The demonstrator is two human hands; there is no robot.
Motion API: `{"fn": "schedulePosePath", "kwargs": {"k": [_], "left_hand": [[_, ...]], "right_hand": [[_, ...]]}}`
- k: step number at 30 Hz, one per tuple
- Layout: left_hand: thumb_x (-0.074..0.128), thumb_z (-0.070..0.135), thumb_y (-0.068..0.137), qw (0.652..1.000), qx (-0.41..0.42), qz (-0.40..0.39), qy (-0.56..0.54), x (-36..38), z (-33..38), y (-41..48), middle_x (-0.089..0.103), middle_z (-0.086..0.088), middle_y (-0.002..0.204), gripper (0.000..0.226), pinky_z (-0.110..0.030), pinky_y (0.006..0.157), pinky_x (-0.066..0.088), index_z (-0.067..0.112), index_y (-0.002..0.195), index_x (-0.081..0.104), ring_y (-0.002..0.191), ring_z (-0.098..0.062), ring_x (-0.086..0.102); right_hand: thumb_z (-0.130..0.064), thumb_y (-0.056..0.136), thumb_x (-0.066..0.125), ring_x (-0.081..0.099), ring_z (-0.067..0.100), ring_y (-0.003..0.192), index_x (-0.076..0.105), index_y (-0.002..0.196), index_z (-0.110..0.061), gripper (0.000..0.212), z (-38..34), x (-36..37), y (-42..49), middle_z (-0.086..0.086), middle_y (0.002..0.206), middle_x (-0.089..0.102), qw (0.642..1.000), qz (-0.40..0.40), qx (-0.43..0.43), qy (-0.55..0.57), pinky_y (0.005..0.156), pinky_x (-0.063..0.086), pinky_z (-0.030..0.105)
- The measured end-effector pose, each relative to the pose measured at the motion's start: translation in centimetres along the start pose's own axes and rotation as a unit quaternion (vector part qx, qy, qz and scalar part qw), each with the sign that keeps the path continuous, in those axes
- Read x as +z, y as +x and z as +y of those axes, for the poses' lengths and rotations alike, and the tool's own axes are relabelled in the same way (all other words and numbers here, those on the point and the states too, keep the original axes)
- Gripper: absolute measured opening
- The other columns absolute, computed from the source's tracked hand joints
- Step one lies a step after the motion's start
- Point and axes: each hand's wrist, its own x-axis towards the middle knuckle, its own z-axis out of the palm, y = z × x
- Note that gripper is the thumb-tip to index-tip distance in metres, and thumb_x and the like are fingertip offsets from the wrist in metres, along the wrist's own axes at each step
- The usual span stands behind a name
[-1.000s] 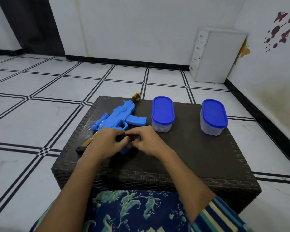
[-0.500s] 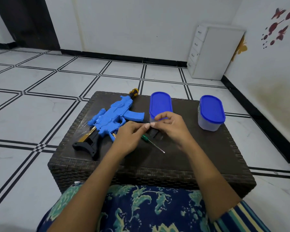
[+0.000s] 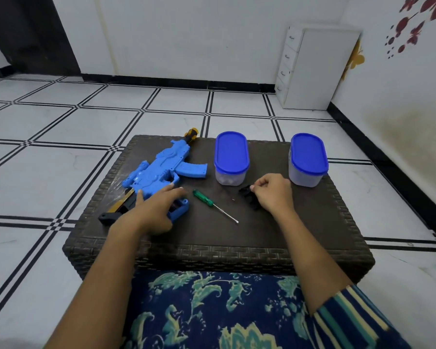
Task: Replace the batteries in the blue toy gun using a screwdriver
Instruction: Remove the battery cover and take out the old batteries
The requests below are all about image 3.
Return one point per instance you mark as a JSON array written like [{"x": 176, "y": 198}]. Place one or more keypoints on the dark brown wicker table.
[{"x": 221, "y": 236}]

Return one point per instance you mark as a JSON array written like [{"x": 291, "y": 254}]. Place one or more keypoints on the yellow butterfly wall sticker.
[{"x": 356, "y": 59}]

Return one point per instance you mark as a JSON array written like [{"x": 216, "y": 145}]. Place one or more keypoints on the blue floral dress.
[{"x": 221, "y": 312}]

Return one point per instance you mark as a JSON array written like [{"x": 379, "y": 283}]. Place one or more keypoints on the person's left hand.
[{"x": 149, "y": 216}]

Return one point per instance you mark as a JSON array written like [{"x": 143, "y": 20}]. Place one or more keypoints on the dark door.
[{"x": 32, "y": 32}]

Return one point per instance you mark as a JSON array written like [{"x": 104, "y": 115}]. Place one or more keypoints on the striped right sleeve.
[{"x": 352, "y": 319}]

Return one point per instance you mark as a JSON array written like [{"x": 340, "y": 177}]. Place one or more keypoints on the labelled container with blue lid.
[{"x": 309, "y": 154}]

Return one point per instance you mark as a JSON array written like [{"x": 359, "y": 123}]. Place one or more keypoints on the person's right forearm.
[{"x": 312, "y": 261}]

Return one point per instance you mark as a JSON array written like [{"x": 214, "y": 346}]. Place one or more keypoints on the white drawer cabinet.
[{"x": 323, "y": 69}]

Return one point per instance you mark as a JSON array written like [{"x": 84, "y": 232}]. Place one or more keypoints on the black battery cover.
[{"x": 247, "y": 194}]

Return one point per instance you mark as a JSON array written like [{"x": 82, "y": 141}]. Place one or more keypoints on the person's right hand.
[{"x": 274, "y": 194}]

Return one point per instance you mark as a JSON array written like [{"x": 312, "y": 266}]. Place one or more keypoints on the clear container with blue lid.
[{"x": 231, "y": 150}]

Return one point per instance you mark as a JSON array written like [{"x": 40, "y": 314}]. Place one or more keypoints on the blue toy gun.
[{"x": 163, "y": 165}]

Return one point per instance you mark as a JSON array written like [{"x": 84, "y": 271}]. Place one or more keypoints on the person's left forearm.
[{"x": 98, "y": 287}]

